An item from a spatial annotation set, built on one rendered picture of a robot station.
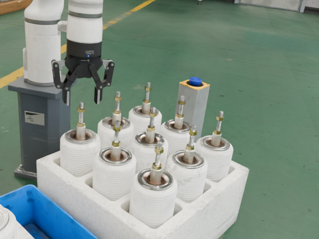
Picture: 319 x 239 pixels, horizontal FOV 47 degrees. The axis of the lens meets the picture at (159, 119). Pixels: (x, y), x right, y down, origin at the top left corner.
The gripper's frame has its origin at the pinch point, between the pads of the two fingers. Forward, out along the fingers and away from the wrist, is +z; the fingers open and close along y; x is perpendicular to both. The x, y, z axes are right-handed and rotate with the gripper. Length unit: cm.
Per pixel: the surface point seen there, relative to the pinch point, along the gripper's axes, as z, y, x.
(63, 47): 36, 28, 163
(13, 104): 36, -10, 77
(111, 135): 11.0, 8.0, 0.6
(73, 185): 16.9, -3.8, -9.9
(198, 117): 13.2, 39.5, 10.0
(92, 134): 9.5, 2.7, -0.8
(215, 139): 7.7, 30.8, -12.3
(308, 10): 30, 411, 332
